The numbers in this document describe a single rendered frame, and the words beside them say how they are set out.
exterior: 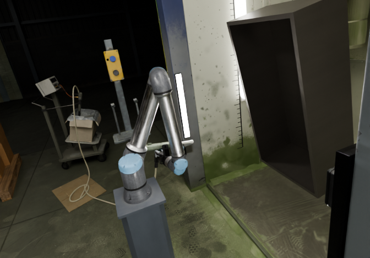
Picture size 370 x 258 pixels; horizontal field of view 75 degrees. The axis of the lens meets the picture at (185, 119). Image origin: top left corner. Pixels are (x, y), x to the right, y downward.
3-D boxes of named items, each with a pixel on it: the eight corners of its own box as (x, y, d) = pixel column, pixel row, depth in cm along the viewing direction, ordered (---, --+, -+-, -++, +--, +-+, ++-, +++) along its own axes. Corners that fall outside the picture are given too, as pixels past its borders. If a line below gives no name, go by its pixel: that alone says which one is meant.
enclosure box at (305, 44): (290, 142, 223) (266, 5, 175) (355, 173, 170) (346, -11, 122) (260, 160, 215) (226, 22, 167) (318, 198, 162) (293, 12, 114)
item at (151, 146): (144, 171, 199) (146, 144, 194) (141, 168, 203) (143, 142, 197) (191, 161, 227) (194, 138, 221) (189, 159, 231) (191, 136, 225)
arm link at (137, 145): (118, 171, 166) (150, 65, 147) (120, 159, 182) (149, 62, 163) (140, 176, 170) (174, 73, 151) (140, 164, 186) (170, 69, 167)
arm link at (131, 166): (122, 191, 152) (115, 167, 146) (124, 176, 168) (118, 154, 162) (146, 186, 153) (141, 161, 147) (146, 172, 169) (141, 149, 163)
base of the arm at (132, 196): (125, 208, 152) (122, 194, 148) (121, 191, 169) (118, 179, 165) (154, 197, 157) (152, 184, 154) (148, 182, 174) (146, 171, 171)
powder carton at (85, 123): (72, 128, 379) (73, 104, 368) (101, 131, 389) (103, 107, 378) (63, 142, 329) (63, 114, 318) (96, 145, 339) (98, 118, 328)
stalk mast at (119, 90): (146, 192, 270) (110, 39, 215) (147, 195, 265) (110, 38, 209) (140, 194, 268) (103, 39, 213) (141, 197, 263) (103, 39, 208)
